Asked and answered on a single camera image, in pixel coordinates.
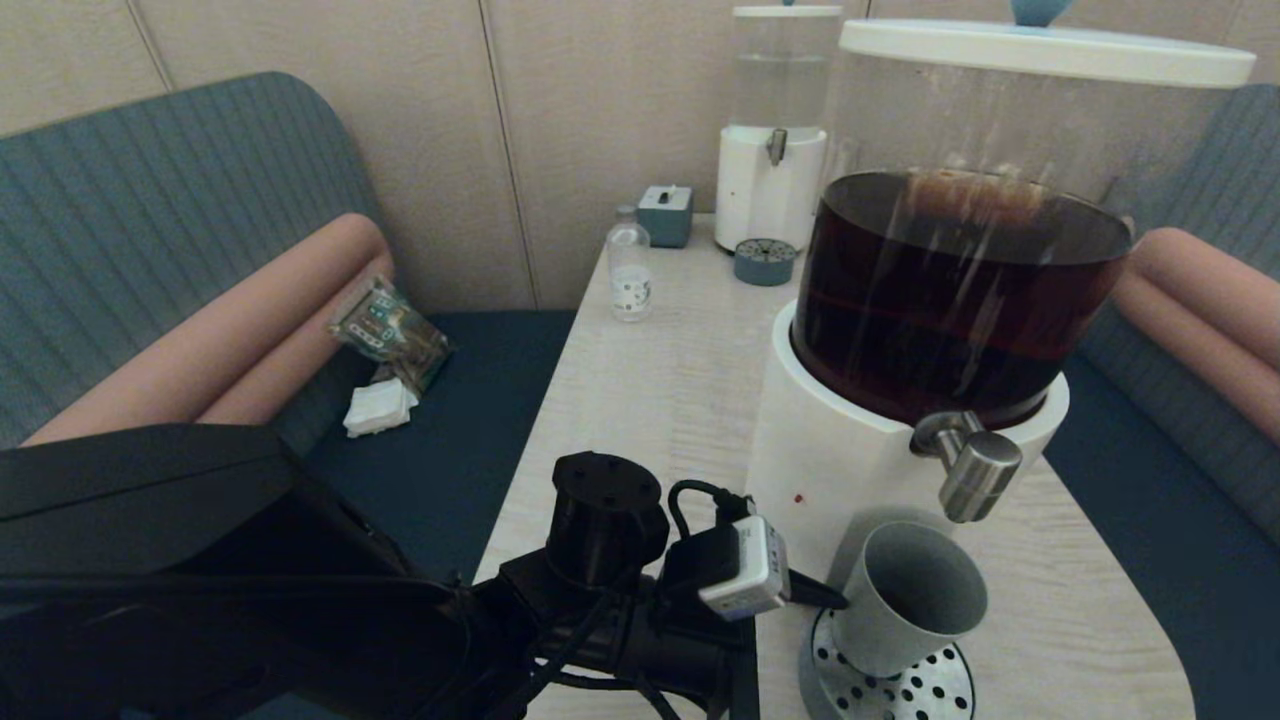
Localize white folded napkins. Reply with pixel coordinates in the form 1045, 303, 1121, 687
344, 377, 421, 438

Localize water-filled drink dispenser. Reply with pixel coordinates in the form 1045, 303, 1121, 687
714, 5, 844, 254

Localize white dispenser lid blue knob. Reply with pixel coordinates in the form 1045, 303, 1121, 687
838, 0, 1257, 89
733, 0, 844, 19

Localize navy seat cushion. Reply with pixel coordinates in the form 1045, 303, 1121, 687
1045, 355, 1280, 720
240, 312, 579, 720

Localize tea-filled drink dispenser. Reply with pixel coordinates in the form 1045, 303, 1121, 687
745, 18, 1257, 601

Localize green snack bag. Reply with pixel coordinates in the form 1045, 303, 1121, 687
328, 278, 454, 394

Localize pink cylindrical bolster cushion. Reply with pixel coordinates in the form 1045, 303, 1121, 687
1130, 227, 1280, 369
20, 212, 393, 448
195, 255, 396, 431
1110, 272, 1280, 448

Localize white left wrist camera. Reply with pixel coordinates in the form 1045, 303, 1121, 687
697, 515, 792, 622

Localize grey perforated drip tray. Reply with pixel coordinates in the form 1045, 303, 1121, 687
797, 600, 976, 720
733, 238, 798, 287

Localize blue-grey ribbed booth sofa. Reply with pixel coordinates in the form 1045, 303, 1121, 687
0, 70, 581, 720
1040, 85, 1280, 720

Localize small grey box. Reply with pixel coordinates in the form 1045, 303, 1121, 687
637, 185, 695, 249

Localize clear plastic bottle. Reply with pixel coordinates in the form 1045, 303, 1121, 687
607, 205, 653, 322

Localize grey plastic cup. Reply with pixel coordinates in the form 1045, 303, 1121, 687
831, 522, 989, 679

